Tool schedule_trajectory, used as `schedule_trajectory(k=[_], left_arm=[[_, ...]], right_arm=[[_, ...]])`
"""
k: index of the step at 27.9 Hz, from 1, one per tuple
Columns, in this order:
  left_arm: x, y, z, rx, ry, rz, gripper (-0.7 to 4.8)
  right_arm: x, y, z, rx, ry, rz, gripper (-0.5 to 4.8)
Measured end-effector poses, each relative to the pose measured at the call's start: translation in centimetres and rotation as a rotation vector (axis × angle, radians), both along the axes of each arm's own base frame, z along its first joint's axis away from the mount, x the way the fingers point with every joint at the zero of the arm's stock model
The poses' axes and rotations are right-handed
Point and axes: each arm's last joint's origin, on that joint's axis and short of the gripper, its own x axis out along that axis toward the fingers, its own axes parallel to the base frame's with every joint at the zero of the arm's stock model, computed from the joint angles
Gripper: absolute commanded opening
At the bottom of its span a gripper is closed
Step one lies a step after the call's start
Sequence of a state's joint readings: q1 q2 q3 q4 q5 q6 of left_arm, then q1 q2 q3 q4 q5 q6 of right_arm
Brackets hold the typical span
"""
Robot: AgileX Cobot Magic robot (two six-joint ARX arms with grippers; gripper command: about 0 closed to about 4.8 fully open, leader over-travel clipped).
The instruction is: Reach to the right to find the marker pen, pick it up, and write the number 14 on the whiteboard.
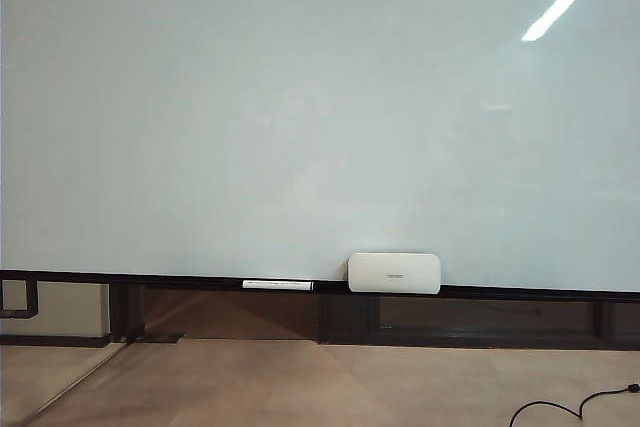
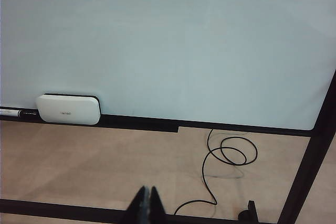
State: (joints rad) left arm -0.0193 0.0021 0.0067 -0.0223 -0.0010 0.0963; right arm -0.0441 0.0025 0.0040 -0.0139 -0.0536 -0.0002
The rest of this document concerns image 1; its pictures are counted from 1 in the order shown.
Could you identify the white marker with black cap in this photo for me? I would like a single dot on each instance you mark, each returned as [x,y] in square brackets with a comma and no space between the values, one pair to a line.
[275,284]

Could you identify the white glass whiteboard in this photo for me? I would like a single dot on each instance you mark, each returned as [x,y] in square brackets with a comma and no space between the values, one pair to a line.
[250,97]

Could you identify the white rectangular board eraser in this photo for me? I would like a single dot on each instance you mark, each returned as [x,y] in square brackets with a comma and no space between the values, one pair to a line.
[395,272]

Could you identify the black baseboard strip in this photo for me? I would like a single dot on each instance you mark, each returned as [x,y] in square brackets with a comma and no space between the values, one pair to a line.
[50,340]

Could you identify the dark brown wall base panel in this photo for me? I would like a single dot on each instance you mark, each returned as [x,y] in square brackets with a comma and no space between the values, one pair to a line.
[450,319]

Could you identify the black square wall bracket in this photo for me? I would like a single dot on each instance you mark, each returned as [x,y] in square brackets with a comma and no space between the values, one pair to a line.
[31,297]

